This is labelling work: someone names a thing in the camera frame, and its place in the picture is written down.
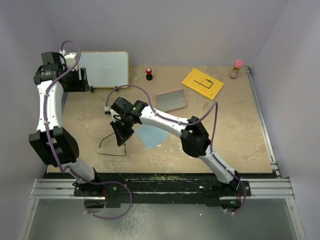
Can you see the pink capped small bottle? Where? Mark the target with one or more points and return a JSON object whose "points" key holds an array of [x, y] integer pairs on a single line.
{"points": [[236, 68]]}

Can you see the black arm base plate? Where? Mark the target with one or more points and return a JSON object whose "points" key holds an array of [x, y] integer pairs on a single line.
{"points": [[161, 188]]}

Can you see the small whiteboard on stand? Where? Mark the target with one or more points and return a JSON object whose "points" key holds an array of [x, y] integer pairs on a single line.
{"points": [[105, 69]]}

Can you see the blue cleaning cloth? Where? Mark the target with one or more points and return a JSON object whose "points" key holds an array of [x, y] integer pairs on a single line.
{"points": [[151, 136]]}

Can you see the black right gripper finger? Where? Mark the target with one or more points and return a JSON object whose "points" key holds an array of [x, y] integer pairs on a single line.
{"points": [[118, 129], [125, 134]]}

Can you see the aluminium rail frame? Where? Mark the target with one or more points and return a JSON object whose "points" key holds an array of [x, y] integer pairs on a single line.
{"points": [[53, 189]]}

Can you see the red and black stamp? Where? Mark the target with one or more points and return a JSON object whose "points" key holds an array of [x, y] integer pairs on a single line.
{"points": [[149, 75]]}

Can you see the thin framed sunglasses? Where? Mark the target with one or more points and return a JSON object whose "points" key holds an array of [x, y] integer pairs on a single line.
{"points": [[108, 146]]}

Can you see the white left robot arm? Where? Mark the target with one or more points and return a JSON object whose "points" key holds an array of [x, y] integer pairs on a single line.
{"points": [[54, 145]]}

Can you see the pink glasses case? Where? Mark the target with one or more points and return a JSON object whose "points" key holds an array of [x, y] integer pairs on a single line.
{"points": [[171, 100]]}

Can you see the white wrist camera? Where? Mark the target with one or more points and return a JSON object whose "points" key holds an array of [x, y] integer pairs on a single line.
{"points": [[110, 112], [71, 59]]}

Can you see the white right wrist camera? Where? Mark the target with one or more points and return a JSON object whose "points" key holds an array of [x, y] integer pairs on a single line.
{"points": [[110, 112]]}

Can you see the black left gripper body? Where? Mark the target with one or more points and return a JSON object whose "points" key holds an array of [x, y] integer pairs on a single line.
{"points": [[73, 84]]}

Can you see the yellow book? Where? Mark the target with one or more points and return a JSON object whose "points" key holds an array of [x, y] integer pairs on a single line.
{"points": [[203, 84]]}

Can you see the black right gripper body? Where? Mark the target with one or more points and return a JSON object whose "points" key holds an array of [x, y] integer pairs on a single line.
{"points": [[125, 123]]}

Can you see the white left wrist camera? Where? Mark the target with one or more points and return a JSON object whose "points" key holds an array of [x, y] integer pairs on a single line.
{"points": [[71, 59]]}

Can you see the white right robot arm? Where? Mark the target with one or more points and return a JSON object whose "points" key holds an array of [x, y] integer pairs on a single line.
{"points": [[193, 135]]}

